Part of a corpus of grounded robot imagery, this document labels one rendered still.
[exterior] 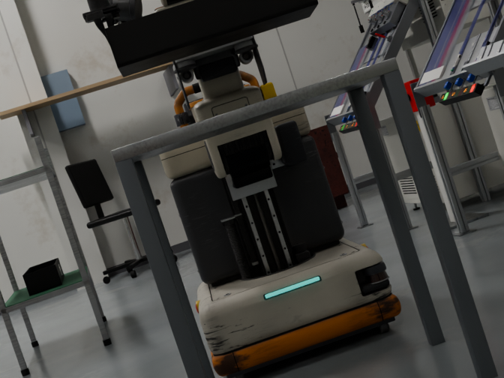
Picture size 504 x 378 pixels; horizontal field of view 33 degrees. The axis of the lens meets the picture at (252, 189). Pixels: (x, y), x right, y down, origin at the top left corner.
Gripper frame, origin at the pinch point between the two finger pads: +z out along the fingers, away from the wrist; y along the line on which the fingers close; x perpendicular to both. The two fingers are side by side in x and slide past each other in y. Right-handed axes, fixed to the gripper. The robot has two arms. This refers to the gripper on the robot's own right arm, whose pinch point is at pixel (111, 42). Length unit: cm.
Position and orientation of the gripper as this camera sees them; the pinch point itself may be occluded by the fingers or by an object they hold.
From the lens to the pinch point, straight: 241.2
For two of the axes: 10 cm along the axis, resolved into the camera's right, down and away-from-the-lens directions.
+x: -0.8, 0.1, 10.0
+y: 9.5, -3.1, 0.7
